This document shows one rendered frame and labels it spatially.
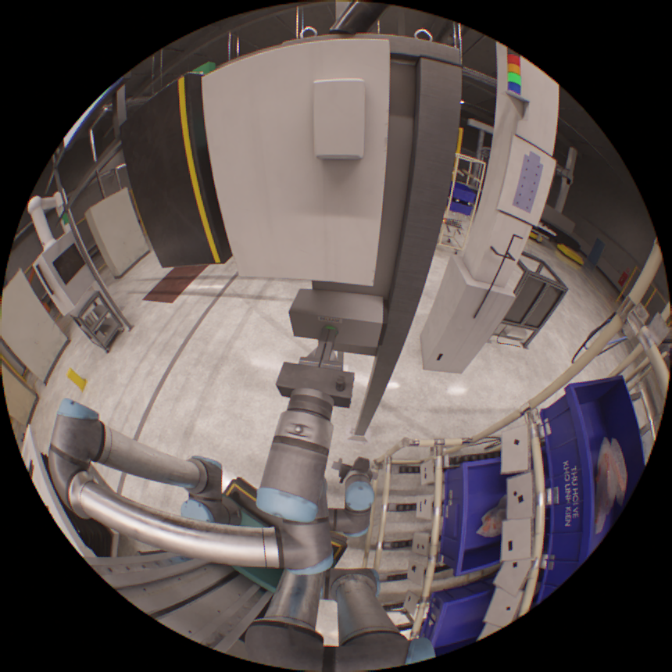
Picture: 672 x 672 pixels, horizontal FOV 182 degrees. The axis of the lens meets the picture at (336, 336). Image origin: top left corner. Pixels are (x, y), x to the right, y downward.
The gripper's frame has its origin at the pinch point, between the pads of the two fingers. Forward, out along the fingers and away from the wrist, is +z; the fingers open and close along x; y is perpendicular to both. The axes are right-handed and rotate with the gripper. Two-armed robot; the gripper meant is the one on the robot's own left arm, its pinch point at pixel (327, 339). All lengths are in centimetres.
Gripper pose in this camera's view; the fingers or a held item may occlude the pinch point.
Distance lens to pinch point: 43.7
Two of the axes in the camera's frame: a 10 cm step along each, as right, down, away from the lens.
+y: 0.0, -6.5, -7.6
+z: 1.7, -7.5, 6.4
